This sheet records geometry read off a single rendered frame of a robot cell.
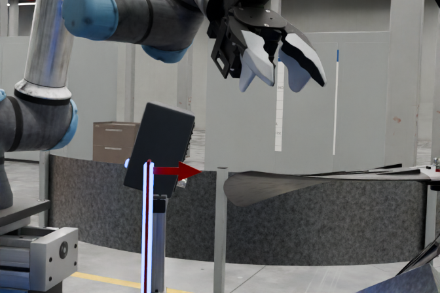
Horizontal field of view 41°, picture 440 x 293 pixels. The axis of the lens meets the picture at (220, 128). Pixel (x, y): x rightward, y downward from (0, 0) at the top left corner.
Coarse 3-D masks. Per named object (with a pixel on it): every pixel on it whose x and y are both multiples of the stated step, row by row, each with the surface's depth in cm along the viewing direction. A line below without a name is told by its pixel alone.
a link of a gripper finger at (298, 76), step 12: (288, 36) 73; (288, 48) 72; (300, 48) 71; (288, 60) 74; (300, 60) 71; (312, 60) 70; (288, 72) 75; (300, 72) 73; (312, 72) 70; (300, 84) 73; (324, 84) 69
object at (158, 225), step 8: (160, 216) 121; (152, 224) 121; (160, 224) 121; (152, 232) 121; (160, 232) 121; (152, 240) 121; (160, 240) 121; (152, 248) 121; (160, 248) 122; (152, 256) 122; (160, 256) 122; (152, 264) 122; (160, 264) 122; (152, 272) 122; (160, 272) 122; (152, 280) 122; (160, 280) 122; (152, 288) 122; (160, 288) 122
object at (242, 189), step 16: (240, 176) 62; (256, 176) 61; (272, 176) 61; (288, 176) 61; (304, 176) 63; (320, 176) 65; (336, 176) 65; (352, 176) 65; (368, 176) 65; (384, 176) 66; (400, 176) 66; (416, 176) 66; (240, 192) 74; (256, 192) 76; (272, 192) 78
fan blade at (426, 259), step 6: (438, 240) 80; (432, 246) 78; (438, 246) 77; (420, 252) 83; (426, 252) 79; (432, 252) 77; (438, 252) 76; (414, 258) 84; (420, 258) 79; (426, 258) 77; (432, 258) 76; (408, 264) 85; (414, 264) 80; (420, 264) 78; (402, 270) 86; (408, 270) 81
